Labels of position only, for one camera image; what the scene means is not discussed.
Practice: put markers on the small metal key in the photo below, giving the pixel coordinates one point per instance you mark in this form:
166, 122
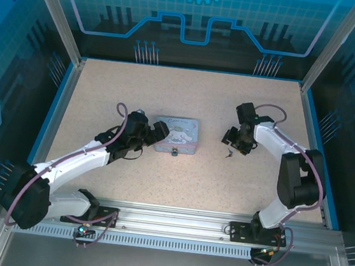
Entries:
229, 153

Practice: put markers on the blue pink cartoon tin box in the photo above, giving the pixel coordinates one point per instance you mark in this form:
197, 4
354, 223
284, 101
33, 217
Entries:
177, 133

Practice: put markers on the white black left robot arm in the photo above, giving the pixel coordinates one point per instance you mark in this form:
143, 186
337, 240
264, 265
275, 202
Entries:
75, 158

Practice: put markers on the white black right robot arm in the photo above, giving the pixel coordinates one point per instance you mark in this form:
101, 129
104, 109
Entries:
273, 139

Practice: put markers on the left controller board with LEDs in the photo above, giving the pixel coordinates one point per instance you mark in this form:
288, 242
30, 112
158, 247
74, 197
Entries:
82, 230

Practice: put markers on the controller board with leds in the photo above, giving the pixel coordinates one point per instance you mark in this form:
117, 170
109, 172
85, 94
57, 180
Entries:
82, 230
266, 253

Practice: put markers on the right controller board with LEDs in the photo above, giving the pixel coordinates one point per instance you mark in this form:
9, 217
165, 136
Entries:
266, 253

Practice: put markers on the aluminium table side rail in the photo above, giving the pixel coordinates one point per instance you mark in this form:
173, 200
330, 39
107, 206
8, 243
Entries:
51, 125
314, 155

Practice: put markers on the aluminium mounting rail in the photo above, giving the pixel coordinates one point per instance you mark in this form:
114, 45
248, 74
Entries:
171, 219

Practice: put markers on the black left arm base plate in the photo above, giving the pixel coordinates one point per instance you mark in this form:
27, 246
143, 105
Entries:
107, 216

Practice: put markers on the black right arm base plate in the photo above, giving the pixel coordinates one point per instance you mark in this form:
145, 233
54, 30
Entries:
238, 232

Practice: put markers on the aluminium frame post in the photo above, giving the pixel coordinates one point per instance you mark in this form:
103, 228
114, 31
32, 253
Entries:
56, 13
335, 45

